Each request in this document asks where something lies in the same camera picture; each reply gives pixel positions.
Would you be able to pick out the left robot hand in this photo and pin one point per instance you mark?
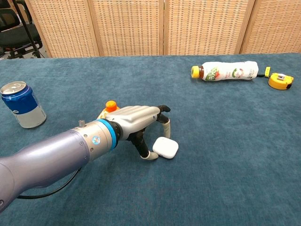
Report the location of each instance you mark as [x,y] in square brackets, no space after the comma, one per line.
[136,116]

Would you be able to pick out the white earbud case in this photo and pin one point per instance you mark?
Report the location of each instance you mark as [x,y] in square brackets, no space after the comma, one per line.
[165,147]

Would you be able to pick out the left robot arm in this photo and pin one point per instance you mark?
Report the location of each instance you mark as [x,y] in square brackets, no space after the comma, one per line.
[54,153]

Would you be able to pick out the orange block with knob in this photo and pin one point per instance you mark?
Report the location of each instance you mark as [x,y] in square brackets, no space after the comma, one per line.
[111,106]

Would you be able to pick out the blue carpet table mat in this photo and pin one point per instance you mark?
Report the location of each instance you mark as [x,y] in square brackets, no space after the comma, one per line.
[211,141]

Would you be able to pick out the wicker folding screen panel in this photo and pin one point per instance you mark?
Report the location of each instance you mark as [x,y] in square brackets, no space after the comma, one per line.
[127,26]
[65,26]
[275,26]
[204,26]

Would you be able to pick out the white label bottle yellow cap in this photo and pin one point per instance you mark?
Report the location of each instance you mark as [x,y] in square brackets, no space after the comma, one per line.
[225,71]

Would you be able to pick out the blue and silver soda can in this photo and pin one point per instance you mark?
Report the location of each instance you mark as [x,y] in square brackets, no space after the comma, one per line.
[26,106]

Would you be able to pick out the black office chair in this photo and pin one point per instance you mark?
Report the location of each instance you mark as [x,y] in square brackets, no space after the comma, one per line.
[14,38]

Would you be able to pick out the yellow tape measure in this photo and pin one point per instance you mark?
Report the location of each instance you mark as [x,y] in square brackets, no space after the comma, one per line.
[279,81]

